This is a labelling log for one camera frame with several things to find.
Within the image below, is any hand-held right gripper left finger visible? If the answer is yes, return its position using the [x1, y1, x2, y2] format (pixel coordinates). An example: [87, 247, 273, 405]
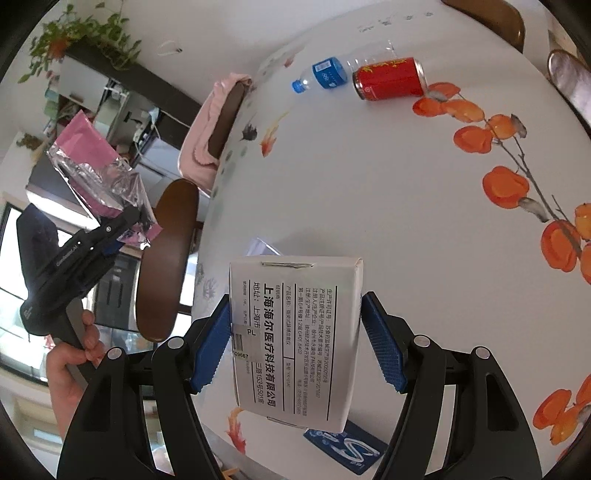
[58, 293, 232, 480]

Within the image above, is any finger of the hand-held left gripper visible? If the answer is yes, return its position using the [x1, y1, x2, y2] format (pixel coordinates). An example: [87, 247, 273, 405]
[99, 208, 144, 252]

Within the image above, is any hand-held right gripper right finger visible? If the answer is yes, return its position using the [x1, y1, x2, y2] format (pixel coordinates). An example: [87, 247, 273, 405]
[361, 291, 542, 480]

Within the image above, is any pink foil wrapper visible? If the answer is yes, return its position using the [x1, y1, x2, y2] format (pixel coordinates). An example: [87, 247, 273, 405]
[47, 111, 162, 250]

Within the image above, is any white cardboard box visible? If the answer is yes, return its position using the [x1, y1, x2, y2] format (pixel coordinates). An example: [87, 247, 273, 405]
[229, 256, 365, 435]

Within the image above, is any person's left hand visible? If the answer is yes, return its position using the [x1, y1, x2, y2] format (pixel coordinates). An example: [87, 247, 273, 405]
[45, 311, 107, 444]

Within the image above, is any brown wooden chair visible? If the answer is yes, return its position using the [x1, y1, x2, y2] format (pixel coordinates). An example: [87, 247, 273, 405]
[208, 80, 247, 160]
[548, 48, 591, 134]
[137, 179, 200, 342]
[441, 0, 526, 54]

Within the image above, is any blue gum box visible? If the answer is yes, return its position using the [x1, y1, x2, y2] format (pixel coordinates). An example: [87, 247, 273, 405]
[303, 420, 389, 476]

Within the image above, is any chair with pink cushion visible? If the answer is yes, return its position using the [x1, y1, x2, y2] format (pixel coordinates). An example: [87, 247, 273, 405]
[179, 71, 252, 195]

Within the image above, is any clear plastic tray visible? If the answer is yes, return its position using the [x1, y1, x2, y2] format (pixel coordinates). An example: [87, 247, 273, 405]
[247, 237, 280, 257]

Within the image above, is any dark wooden partition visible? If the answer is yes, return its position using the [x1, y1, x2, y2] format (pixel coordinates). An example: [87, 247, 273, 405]
[65, 51, 206, 148]

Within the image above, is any green potted plant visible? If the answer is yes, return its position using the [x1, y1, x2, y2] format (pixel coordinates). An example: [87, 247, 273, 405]
[18, 2, 141, 84]

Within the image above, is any clear water bottle blue label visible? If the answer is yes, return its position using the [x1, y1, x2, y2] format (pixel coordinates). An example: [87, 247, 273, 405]
[291, 41, 398, 93]

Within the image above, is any red drink can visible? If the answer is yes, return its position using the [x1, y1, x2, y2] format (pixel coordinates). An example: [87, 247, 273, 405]
[352, 56, 429, 101]

